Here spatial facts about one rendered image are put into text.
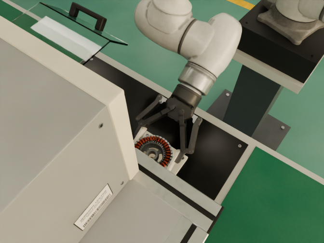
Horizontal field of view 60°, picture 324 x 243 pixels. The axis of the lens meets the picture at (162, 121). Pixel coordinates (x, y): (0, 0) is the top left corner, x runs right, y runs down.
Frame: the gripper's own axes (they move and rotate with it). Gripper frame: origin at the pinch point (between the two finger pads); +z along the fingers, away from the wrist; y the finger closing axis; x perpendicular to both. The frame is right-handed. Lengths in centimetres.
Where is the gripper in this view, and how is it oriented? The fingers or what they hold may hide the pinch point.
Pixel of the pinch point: (152, 154)
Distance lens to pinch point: 76.5
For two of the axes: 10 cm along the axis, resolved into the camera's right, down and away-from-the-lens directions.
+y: -8.1, -5.0, 3.0
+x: -2.9, -1.1, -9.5
